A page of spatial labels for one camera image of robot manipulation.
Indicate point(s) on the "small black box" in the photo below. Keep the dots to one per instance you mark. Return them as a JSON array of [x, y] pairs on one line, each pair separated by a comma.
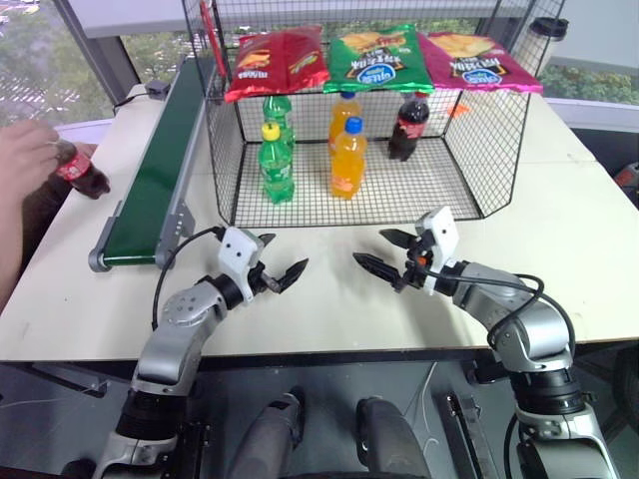
[[157, 90]]

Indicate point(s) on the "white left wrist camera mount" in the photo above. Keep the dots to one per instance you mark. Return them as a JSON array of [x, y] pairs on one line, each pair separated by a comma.
[[239, 252]]

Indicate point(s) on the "white cup black lid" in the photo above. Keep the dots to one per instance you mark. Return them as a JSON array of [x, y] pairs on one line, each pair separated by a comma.
[[541, 42]]

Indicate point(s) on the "pink chips bag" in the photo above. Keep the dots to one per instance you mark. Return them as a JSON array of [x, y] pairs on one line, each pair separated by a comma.
[[474, 65]]

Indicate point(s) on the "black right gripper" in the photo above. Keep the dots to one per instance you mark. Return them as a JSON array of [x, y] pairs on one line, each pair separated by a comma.
[[414, 269]]

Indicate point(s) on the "red chips bag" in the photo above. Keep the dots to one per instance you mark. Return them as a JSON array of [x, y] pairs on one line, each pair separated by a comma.
[[279, 60]]

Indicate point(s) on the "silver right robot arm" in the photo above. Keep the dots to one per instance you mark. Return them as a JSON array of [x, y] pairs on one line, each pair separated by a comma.
[[534, 329]]

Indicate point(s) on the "green soda bottle yellow cap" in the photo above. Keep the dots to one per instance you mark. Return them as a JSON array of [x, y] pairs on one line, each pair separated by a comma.
[[274, 169]]

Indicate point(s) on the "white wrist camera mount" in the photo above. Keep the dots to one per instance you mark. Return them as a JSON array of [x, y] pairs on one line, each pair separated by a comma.
[[239, 252], [442, 229]]

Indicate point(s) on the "orange soda bottle blue cap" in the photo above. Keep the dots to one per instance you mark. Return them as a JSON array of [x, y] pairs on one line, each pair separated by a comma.
[[349, 164], [344, 110]]

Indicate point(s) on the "green conveyor belt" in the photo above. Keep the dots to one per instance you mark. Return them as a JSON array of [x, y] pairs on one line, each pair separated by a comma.
[[150, 189]]

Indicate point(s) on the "person's bare hand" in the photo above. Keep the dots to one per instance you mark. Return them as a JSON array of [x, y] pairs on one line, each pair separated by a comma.
[[25, 154]]

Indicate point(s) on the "cola bottle red label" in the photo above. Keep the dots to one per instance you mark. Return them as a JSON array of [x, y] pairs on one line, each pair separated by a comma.
[[80, 172], [407, 130]]

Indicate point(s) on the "green chips bag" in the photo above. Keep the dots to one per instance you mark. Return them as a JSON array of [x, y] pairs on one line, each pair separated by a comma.
[[374, 60]]

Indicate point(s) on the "red plastic strip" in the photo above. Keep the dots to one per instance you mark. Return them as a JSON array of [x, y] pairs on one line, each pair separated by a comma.
[[213, 42]]

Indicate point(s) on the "black red tool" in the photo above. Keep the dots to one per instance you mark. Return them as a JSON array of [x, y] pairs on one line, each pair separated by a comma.
[[628, 182]]

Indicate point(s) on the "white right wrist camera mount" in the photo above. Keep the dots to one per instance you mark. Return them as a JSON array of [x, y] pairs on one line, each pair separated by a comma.
[[442, 229]]

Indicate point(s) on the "dark grey rounded shape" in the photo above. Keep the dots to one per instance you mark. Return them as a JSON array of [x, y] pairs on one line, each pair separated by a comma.
[[389, 439]]

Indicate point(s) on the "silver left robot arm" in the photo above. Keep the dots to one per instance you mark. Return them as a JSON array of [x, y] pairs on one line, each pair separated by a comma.
[[170, 344]]

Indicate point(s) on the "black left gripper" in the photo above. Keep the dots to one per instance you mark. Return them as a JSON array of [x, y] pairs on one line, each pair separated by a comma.
[[263, 283]]

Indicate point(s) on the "person's bare forearm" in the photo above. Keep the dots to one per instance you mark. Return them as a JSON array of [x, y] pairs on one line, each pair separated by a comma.
[[9, 249]]

